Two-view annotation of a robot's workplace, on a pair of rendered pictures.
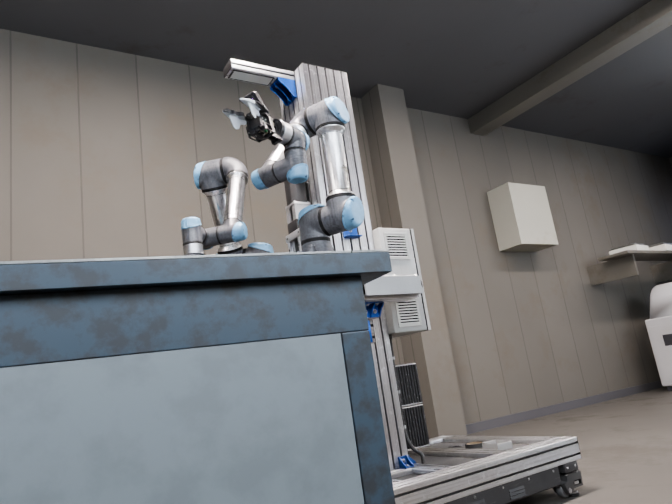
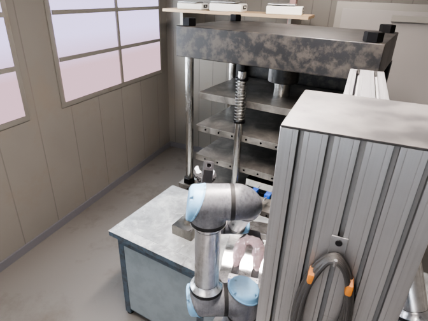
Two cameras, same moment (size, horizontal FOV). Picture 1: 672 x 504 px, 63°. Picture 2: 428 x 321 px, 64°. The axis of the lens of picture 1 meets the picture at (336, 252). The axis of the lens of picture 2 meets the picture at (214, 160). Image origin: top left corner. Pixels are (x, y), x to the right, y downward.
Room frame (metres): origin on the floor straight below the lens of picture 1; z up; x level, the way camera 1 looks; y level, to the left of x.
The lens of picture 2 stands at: (2.73, -0.55, 2.21)
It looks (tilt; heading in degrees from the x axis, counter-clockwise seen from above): 26 degrees down; 145
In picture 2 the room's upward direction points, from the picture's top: 2 degrees clockwise
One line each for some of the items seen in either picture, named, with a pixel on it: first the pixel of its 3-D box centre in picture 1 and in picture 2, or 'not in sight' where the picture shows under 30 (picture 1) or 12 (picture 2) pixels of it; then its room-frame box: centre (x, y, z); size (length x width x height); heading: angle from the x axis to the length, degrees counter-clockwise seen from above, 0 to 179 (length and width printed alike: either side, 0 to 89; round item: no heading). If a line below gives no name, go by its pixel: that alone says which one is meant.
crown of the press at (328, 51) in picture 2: not in sight; (285, 66); (0.95, 1.27, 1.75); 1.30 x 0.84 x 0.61; 26
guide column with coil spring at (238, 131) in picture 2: not in sight; (236, 159); (0.95, 0.89, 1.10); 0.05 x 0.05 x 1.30
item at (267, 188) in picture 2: not in sight; (273, 179); (1.03, 1.22, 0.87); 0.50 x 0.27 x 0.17; 116
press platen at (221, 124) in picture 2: not in sight; (279, 127); (0.93, 1.32, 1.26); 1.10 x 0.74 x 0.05; 26
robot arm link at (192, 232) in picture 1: (192, 232); not in sight; (2.03, 0.54, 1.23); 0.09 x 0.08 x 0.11; 172
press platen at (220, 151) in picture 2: not in sight; (275, 156); (0.93, 1.32, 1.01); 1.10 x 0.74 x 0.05; 26
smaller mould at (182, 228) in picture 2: not in sight; (190, 225); (1.16, 0.37, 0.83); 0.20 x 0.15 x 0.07; 116
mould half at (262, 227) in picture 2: not in sight; (247, 253); (1.59, 0.51, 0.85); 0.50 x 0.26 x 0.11; 133
